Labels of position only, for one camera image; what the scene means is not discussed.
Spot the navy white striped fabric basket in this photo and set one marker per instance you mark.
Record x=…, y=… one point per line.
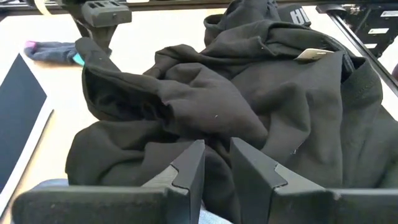
x=18, y=124

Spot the large black hoodie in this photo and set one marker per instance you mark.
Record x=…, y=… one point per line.
x=217, y=102

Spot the grey sock with pink toe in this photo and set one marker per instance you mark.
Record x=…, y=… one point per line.
x=49, y=51

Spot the small black garment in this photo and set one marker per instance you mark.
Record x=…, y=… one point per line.
x=295, y=15

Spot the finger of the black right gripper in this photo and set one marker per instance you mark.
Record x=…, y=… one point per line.
x=105, y=35
x=85, y=31

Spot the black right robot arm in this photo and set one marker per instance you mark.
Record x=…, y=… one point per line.
x=367, y=28

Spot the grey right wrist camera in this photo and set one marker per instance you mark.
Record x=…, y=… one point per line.
x=105, y=14

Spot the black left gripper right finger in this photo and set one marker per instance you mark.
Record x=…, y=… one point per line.
x=311, y=205

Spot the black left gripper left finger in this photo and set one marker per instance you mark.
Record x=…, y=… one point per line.
x=93, y=205

